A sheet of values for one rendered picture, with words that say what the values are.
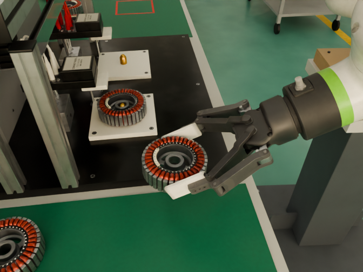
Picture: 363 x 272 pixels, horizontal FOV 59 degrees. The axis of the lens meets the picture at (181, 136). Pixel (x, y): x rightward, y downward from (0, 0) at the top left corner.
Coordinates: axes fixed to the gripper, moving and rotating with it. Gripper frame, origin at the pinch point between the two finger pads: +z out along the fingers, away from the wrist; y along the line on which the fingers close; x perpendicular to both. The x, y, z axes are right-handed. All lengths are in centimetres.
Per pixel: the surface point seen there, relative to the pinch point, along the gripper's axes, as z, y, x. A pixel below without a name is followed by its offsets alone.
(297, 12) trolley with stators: -83, -234, 114
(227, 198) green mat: -4.4, 1.3, 12.9
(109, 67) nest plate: 16.8, -44.8, -1.2
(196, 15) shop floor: 0, -282, 94
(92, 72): 10.7, -19.8, -12.8
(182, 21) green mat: -4, -84, 12
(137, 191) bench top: 11.1, -2.1, 5.4
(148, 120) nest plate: 7.2, -19.9, 3.5
